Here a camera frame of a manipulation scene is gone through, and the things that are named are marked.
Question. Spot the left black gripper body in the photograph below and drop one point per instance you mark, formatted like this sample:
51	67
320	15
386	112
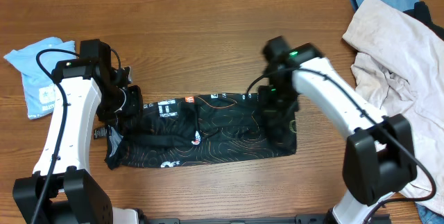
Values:
120	105

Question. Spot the black orange-patterned jersey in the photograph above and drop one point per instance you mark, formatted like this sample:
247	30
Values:
195	130

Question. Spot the cream white shirt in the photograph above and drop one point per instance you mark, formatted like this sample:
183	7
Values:
399	69

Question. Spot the dark navy garment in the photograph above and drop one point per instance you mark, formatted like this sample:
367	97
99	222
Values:
421	12

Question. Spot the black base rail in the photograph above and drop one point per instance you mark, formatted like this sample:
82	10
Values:
239	220

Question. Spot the folded light blue t-shirt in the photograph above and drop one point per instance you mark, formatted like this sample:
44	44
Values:
39	90

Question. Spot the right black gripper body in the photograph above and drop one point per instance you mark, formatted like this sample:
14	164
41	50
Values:
280	101

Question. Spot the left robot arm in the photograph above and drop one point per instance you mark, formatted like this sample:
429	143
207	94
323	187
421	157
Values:
61	188

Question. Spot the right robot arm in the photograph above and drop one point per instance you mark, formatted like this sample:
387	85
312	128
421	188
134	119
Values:
378	148

